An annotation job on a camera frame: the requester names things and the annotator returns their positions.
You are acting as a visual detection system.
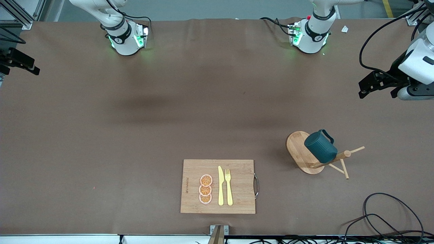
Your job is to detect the dark teal mug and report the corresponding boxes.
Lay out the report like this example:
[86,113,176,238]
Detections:
[304,129,338,164]

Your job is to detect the wooden mug tree stand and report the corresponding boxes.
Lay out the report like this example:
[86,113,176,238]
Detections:
[286,131,366,180]

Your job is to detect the brown table cover sheet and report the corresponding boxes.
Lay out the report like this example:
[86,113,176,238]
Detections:
[0,17,434,236]

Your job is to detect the bamboo cutting board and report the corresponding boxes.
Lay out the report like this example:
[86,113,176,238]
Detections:
[180,159,260,215]

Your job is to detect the yellow plastic fork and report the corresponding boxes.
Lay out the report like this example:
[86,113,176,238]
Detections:
[225,168,234,206]

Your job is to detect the yellow plastic knife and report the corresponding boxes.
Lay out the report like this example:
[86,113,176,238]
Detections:
[218,166,224,206]

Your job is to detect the brown wooden bar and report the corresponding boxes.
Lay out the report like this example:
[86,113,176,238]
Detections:
[208,226,225,244]

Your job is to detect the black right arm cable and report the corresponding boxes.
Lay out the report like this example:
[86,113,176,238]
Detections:
[0,26,26,45]

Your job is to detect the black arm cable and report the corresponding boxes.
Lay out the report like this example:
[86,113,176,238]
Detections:
[0,26,26,45]
[359,3,434,82]

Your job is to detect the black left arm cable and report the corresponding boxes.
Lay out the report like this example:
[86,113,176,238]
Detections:
[359,3,434,82]

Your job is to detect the aluminium frame profile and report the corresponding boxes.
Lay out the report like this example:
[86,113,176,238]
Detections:
[0,0,46,30]
[405,0,434,26]

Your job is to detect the black looped floor cable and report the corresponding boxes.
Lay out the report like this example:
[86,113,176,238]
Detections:
[343,213,407,238]
[363,192,425,238]

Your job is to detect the black left base cable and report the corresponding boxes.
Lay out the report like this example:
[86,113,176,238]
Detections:
[260,17,293,36]

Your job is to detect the white table edge rail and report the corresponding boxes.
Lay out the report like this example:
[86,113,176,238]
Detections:
[0,234,211,244]

